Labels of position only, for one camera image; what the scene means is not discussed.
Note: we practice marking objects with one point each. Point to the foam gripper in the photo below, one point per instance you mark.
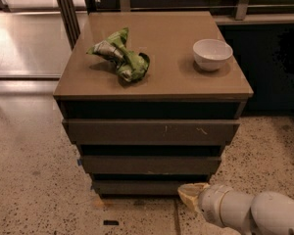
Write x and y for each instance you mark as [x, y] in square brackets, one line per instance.
[210, 204]

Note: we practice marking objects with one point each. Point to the drawer dark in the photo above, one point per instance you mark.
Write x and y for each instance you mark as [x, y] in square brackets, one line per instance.
[150, 164]
[136, 187]
[150, 132]

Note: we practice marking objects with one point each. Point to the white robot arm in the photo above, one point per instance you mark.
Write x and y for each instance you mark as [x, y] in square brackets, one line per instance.
[268, 213]

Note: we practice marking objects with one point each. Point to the brown drawer cabinet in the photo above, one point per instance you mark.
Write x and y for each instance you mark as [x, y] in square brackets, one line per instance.
[173, 88]

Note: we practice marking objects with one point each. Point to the black tape floor marker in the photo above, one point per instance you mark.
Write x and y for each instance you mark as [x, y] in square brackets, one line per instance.
[111, 222]

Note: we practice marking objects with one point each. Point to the crumpled green chip bag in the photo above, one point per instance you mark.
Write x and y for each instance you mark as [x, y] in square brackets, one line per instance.
[130, 66]

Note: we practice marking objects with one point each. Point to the white ceramic bowl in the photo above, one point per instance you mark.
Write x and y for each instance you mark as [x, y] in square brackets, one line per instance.
[211, 54]

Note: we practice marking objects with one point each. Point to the dark metal railing post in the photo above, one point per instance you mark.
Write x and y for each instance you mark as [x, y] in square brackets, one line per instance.
[70, 21]

